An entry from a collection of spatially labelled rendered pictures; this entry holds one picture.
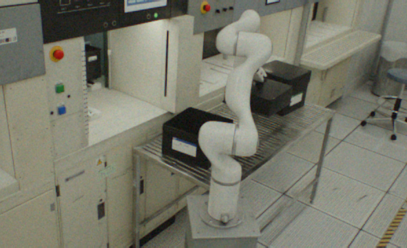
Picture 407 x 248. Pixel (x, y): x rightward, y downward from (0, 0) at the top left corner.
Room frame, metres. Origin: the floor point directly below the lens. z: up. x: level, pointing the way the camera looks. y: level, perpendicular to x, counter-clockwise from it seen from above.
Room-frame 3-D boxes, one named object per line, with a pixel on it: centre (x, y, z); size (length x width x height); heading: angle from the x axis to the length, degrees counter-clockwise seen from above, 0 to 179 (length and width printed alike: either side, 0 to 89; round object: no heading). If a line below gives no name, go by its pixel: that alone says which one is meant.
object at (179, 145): (2.00, 0.00, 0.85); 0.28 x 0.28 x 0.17; 62
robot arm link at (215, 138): (1.49, -0.09, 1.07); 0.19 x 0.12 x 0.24; 82
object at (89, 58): (2.48, 0.77, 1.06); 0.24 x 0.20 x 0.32; 144
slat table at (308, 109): (2.33, -0.29, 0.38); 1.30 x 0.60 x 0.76; 144
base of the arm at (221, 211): (1.48, -0.13, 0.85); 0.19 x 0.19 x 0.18
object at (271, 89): (2.27, -0.32, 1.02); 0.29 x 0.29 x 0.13; 56
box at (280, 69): (2.71, -0.52, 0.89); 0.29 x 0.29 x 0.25; 49
